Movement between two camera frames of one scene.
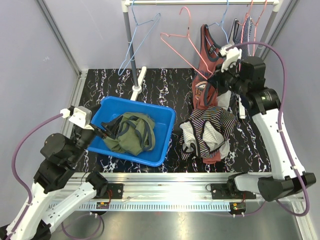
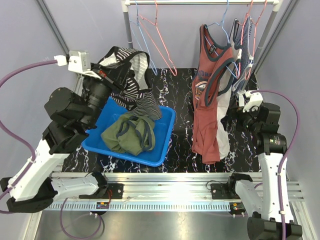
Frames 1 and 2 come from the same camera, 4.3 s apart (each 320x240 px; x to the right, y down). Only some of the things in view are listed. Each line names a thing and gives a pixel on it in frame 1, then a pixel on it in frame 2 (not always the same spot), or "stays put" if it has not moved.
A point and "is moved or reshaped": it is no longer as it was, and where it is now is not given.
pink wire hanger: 188,36 to 140,16
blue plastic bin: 164,119 stays put
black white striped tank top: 192,139 to 138,97
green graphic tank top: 136,134 stays put
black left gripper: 109,126 to 118,75
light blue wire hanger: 141,42 is moved or reshaped
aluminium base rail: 174,191 stays put
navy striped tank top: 242,36 stays put
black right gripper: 216,81 to 234,114
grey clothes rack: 126,6 stays put
